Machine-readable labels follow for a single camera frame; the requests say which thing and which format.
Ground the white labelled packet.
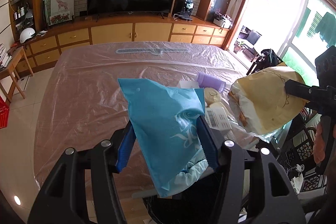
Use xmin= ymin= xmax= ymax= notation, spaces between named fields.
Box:
xmin=205 ymin=107 xmax=232 ymax=132

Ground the yellow paper bag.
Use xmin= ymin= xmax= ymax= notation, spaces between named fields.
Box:
xmin=228 ymin=64 xmax=307 ymax=135

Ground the light blue plastic pouch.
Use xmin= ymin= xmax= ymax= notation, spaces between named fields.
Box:
xmin=118 ymin=79 xmax=209 ymax=197

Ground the beige round bread bun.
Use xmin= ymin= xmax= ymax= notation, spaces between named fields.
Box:
xmin=204 ymin=88 xmax=221 ymax=106

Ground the purple hair roller cylinder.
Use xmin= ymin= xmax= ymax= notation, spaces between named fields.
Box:
xmin=197 ymin=72 xmax=226 ymax=93

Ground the white translucent plastic box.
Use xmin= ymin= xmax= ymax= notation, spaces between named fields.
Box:
xmin=177 ymin=80 xmax=199 ymax=89

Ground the person's right hand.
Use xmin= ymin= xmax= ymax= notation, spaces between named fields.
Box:
xmin=313 ymin=122 xmax=325 ymax=164

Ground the black bag on chair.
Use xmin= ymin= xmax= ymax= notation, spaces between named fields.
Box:
xmin=253 ymin=49 xmax=282 ymax=73

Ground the white printer device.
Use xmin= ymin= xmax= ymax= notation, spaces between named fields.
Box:
xmin=213 ymin=12 xmax=232 ymax=29

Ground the red plastic stool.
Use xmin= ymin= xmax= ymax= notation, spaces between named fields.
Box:
xmin=0 ymin=97 xmax=9 ymax=129

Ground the black coffee machine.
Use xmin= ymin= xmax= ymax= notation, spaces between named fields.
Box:
xmin=172 ymin=0 xmax=194 ymax=22

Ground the long wooden drawer cabinet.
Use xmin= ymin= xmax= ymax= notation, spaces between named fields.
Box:
xmin=16 ymin=14 xmax=229 ymax=76

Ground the small wooden side table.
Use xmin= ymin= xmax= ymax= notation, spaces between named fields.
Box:
xmin=1 ymin=47 xmax=34 ymax=99

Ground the stack of books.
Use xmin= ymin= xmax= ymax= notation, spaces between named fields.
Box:
xmin=0 ymin=43 xmax=11 ymax=70

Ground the white helmet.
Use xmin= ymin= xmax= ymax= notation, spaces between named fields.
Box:
xmin=19 ymin=27 xmax=36 ymax=44

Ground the horse picture frame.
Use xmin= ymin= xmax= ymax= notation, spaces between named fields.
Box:
xmin=49 ymin=0 xmax=75 ymax=25

